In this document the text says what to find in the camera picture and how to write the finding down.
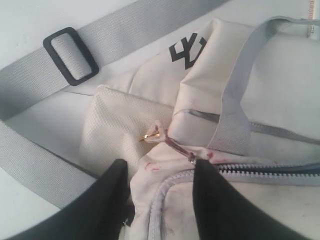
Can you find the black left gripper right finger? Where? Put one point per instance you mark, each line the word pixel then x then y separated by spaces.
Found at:
pixel 222 213

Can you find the white canvas backpack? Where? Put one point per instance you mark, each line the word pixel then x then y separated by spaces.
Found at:
pixel 162 84

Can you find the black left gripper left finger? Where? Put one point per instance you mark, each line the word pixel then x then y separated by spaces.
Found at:
pixel 58 201

